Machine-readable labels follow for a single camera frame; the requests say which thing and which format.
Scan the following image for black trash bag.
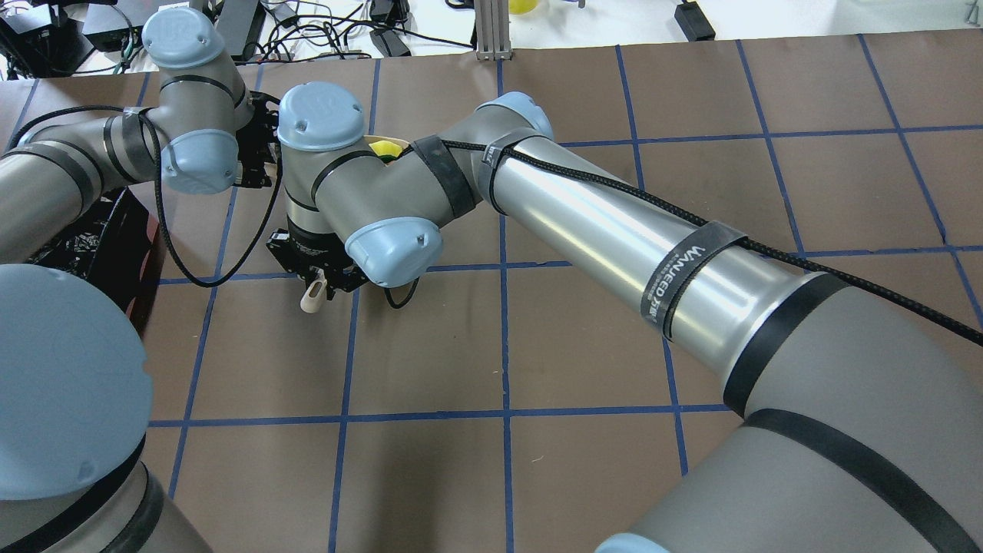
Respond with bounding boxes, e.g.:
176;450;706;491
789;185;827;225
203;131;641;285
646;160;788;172
27;188;151;312

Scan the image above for black power brick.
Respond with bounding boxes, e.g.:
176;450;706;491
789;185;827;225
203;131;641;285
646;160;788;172
674;1;716;42

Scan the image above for white hand brush black bristles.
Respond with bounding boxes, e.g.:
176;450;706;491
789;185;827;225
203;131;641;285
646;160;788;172
300;280;327;314

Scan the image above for black power adapter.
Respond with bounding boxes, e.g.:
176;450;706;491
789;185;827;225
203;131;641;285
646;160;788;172
369;28;413;58

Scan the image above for beige plastic dustpan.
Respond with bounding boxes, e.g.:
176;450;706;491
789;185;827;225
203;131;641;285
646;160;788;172
365;135;410;164

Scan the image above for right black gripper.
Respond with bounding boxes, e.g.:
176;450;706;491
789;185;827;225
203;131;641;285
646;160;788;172
266;220;368;300

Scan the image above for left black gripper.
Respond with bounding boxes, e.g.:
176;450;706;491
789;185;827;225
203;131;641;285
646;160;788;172
234;91;280;189

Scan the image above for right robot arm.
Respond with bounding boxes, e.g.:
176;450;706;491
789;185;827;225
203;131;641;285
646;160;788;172
277;81;982;552

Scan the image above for pink bin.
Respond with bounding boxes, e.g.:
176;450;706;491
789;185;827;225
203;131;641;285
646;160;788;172
127;214;166;336

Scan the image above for yellow green sponge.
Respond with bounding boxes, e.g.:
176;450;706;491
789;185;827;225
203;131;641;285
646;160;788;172
369;140;403;162

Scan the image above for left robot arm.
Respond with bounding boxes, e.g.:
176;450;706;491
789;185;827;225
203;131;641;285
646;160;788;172
2;7;268;552

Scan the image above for aluminium frame post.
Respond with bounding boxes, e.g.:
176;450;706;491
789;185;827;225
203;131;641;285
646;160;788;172
473;0;513;61

